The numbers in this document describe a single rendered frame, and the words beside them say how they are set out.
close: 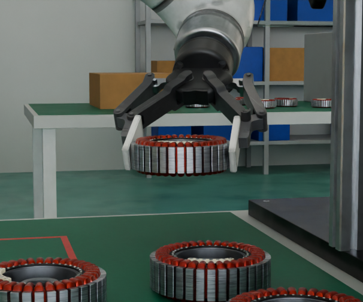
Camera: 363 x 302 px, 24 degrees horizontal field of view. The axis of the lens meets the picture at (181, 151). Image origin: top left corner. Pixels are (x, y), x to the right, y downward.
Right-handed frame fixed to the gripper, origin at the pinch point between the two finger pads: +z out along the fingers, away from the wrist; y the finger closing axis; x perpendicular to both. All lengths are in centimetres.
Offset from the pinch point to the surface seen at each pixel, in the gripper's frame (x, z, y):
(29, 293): 9.4, 32.2, 6.1
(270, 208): -16.5, -10.3, -8.6
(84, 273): 7.1, 27.4, 3.2
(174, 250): 1.6, 18.2, -2.3
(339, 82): 10.1, 1.8, -17.4
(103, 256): -7.0, 10.1, 7.7
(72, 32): -281, -560, 209
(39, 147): -176, -245, 124
